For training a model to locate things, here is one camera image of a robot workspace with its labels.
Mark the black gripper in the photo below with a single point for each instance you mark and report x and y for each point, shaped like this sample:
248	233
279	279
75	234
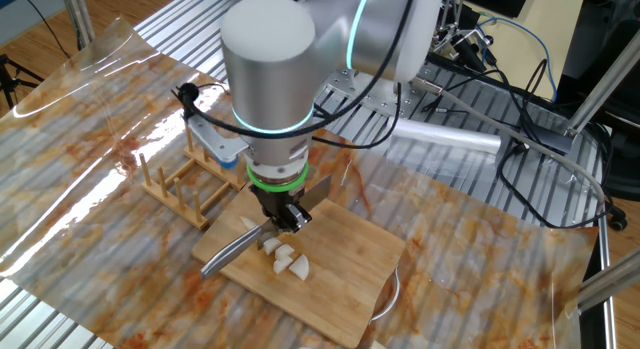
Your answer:
277	198

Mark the steel cleaver knife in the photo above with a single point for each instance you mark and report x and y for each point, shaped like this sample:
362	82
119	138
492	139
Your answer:
230	256

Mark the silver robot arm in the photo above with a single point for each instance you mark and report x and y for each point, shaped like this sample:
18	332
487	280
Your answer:
270	64

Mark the cut white radish slice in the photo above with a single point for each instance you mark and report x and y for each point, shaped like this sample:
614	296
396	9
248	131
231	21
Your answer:
271	245
286	250
281	265

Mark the small white radish slice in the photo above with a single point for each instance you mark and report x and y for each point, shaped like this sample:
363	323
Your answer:
301	268

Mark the wooden cutting board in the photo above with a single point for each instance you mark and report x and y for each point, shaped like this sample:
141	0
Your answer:
350	289

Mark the wooden peg rack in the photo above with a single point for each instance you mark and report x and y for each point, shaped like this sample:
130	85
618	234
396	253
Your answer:
175	207

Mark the clear plastic film roll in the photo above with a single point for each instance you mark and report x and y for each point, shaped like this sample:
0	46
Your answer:
450	136

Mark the marble pattern plastic sheet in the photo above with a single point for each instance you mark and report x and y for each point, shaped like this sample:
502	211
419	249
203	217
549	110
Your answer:
475	269

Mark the metal clamp stand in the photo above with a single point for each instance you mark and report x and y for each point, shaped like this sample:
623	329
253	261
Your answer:
460	39

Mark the beige panel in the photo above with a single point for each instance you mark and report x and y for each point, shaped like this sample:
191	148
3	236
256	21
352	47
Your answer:
520	49

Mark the black tripod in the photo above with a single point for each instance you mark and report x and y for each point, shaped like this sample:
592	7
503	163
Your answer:
7	79

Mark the black monitor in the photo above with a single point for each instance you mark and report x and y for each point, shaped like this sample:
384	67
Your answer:
500	1

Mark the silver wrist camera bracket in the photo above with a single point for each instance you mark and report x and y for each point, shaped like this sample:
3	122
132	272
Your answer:
215	141

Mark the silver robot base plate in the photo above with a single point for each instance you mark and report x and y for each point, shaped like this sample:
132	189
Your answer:
370	96

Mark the aluminium frame post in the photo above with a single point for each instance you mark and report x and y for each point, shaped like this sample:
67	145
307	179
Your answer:
77	14
600	89
610	281

